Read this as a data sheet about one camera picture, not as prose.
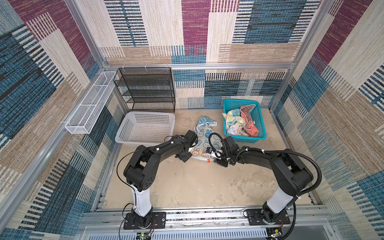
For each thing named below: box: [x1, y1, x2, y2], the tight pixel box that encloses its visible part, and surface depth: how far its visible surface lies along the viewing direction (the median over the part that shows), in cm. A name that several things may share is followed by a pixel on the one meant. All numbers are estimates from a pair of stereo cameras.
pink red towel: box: [240, 104, 259, 137], surface depth 106 cm
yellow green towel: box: [222, 109, 246, 128], surface depth 101 cm
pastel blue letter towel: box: [226, 122, 242, 136], surface depth 101 cm
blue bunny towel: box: [190, 116, 218, 163], surface depth 107 cm
